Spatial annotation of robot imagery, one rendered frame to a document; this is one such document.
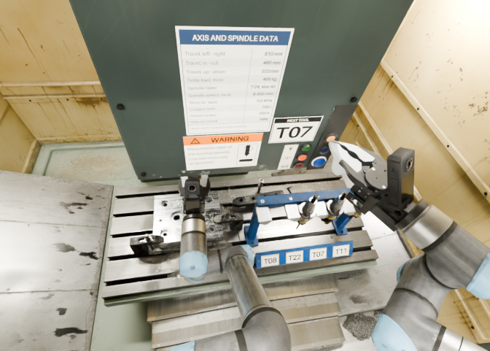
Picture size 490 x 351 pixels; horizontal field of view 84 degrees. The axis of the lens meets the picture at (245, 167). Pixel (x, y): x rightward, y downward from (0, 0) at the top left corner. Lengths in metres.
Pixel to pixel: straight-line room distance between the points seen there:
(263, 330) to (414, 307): 0.27
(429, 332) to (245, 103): 0.48
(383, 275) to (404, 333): 1.00
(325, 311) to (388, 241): 0.48
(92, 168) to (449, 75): 1.97
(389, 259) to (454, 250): 1.03
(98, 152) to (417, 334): 1.94
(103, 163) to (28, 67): 0.66
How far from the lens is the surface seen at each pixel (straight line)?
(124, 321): 1.53
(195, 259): 0.78
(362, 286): 1.55
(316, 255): 1.30
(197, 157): 0.57
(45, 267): 1.62
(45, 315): 1.57
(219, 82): 0.44
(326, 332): 1.48
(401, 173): 0.52
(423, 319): 0.60
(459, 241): 0.58
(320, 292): 1.47
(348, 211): 1.10
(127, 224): 1.37
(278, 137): 0.56
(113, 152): 2.07
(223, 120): 0.50
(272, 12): 0.41
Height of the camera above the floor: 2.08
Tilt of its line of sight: 52 degrees down
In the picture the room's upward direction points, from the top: 9 degrees clockwise
